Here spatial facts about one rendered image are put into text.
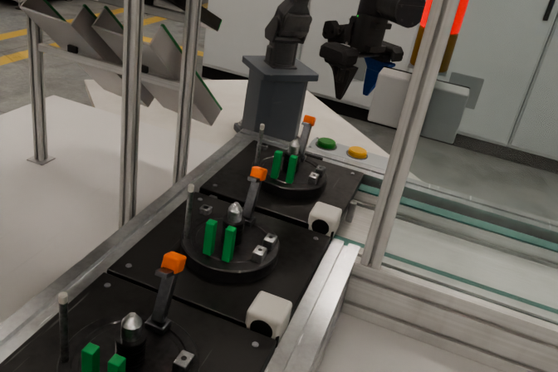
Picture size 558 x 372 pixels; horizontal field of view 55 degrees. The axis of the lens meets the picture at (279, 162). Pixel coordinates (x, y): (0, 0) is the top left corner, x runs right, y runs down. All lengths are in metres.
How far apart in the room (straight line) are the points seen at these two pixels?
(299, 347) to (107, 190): 0.58
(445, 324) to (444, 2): 0.46
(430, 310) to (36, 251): 0.62
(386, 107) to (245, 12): 3.49
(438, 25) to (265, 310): 0.40
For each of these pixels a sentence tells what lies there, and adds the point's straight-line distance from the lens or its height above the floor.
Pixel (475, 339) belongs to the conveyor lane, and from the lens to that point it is 0.87.
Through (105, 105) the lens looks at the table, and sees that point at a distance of 1.51.
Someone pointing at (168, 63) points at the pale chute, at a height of 1.15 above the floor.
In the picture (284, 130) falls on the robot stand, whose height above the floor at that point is 0.91.
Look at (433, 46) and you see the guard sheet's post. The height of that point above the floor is 1.29.
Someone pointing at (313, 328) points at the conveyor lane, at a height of 0.96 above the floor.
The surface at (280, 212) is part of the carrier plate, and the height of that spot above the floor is 0.97.
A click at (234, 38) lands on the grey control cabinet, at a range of 4.26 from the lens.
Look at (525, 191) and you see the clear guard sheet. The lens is 0.76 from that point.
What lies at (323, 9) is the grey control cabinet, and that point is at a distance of 3.99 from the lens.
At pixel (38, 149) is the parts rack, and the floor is 0.89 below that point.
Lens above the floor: 1.43
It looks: 26 degrees down
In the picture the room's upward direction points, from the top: 10 degrees clockwise
